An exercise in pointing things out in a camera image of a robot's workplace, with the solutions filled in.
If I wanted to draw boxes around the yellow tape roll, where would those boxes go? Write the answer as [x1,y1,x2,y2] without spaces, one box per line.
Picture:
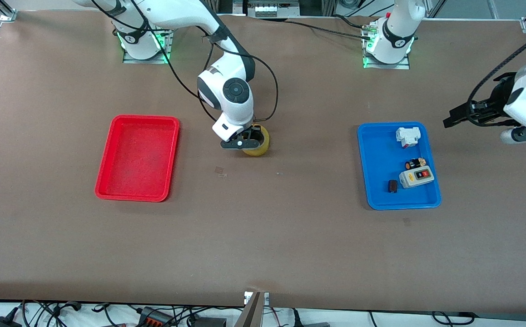
[242,124,271,157]

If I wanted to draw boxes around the white circuit breaker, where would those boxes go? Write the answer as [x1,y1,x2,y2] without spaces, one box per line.
[396,127,421,149]

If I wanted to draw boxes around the blue plastic tray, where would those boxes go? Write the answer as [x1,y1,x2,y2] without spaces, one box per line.
[357,122,442,211]

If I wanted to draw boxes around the red plastic tray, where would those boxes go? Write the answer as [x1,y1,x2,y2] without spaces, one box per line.
[94,114,180,203]

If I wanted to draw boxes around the white socket strip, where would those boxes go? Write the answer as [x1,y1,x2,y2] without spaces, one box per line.
[233,0,301,19]

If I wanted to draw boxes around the black orange power strip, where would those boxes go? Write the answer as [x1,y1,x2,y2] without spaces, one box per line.
[137,307,175,327]

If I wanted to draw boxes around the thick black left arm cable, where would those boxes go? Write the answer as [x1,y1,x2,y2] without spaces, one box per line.
[466,25,526,127]

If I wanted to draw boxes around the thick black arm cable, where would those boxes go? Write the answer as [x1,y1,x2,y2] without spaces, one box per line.
[90,0,279,123]
[466,25,526,127]

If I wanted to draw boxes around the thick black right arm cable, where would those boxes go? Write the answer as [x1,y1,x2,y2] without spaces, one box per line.
[90,0,279,123]

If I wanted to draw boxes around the grey on-off switch box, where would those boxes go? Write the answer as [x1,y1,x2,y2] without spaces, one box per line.
[399,167,435,189]

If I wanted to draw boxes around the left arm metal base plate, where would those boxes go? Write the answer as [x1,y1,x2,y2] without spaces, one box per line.
[362,22,411,70]

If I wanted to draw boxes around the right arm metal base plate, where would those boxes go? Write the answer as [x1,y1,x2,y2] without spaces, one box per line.
[122,16,175,64]

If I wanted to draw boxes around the black cable on table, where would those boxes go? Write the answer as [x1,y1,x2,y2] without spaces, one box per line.
[285,18,372,40]

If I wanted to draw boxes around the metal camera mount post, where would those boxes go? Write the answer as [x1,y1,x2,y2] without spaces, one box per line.
[233,291,270,327]

